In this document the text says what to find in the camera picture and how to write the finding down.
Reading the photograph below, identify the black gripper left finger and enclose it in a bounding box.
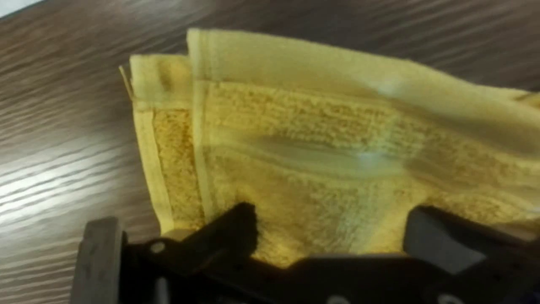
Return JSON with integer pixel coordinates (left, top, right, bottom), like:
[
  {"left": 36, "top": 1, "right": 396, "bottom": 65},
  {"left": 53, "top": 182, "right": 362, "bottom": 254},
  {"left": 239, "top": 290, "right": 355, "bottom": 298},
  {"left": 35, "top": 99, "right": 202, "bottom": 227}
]
[{"left": 68, "top": 200, "right": 293, "bottom": 304}]

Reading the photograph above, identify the yellow towel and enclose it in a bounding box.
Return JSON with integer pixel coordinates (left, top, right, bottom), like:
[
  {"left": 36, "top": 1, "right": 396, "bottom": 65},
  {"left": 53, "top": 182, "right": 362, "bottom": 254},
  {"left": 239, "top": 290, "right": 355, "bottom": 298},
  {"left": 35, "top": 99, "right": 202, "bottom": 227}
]
[{"left": 116, "top": 26, "right": 540, "bottom": 269}]

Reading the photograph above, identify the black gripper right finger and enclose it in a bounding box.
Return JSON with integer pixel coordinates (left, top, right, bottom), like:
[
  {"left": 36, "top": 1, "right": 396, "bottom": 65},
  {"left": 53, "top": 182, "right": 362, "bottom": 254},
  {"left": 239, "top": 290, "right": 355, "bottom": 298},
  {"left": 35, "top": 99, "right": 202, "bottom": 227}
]
[{"left": 401, "top": 204, "right": 540, "bottom": 304}]

